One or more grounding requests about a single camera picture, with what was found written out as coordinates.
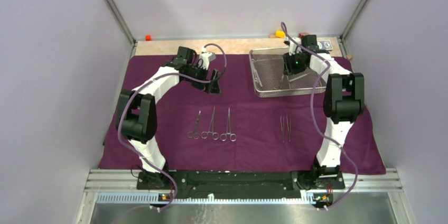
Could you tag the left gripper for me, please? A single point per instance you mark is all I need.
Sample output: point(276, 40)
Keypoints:
point(212, 87)

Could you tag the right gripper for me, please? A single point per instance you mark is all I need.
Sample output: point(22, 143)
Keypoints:
point(288, 68)

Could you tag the metal mesh instrument tray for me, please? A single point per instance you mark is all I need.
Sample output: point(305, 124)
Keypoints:
point(269, 64)

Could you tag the blue playing card deck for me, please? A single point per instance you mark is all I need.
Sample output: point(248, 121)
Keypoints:
point(325, 45)

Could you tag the purple cloth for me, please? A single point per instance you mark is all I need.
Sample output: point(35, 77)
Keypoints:
point(255, 121)

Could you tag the steel forceps clamp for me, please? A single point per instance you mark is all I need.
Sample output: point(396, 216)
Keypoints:
point(211, 131)

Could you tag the steel needle holder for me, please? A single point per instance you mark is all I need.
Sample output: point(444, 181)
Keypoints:
point(289, 127)

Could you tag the steel curved tweezers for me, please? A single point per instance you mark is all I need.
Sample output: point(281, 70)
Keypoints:
point(282, 121)

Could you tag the small steel hemostat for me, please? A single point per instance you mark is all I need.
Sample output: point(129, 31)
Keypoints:
point(281, 84)

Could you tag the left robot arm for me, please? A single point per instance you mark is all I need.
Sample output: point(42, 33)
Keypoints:
point(136, 109)

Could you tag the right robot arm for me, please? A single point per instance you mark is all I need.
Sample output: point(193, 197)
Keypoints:
point(343, 103)

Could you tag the yellow small block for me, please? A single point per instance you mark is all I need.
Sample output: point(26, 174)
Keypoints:
point(280, 34)

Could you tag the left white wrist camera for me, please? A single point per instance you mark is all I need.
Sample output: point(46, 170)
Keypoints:
point(205, 58)

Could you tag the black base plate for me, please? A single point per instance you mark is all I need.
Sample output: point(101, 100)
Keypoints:
point(191, 184)

